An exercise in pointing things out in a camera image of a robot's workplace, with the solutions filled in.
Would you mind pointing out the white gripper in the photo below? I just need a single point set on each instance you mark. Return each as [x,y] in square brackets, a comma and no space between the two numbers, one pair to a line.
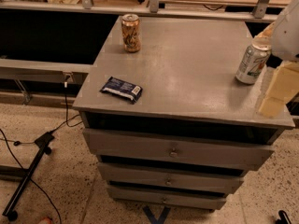
[287,34]

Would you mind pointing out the orange patterned soda can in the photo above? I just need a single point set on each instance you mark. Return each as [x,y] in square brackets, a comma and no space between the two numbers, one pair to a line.
[130,32]

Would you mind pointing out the green and white soda can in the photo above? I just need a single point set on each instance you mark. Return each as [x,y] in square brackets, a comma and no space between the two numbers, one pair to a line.
[254,60]

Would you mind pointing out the grey drawer cabinet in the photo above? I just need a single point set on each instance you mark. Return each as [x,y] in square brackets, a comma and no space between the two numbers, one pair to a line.
[187,71]

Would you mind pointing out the dark blue snack packet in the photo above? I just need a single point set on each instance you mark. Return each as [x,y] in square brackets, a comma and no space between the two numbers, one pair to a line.
[122,89]

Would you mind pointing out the top grey drawer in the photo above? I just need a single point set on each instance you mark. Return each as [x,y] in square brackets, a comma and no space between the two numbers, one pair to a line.
[147,146]

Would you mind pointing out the grey drawer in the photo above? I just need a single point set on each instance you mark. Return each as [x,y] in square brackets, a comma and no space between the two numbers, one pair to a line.
[169,178]
[165,197]
[147,146]

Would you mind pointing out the middle grey drawer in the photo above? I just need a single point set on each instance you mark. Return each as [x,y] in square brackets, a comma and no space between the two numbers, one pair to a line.
[169,178]

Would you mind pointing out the bottom grey drawer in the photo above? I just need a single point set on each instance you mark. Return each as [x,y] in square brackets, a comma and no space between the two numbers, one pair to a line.
[165,197]

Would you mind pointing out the black wheeled stand leg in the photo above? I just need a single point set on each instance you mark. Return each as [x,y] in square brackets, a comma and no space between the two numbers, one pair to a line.
[22,175]

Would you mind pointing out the grey metal shelf bracket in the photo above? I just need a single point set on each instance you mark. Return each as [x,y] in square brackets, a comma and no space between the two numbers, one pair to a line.
[259,10]

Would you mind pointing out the grey metal shelf rail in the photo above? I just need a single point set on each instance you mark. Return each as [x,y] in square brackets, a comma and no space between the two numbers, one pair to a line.
[140,11]

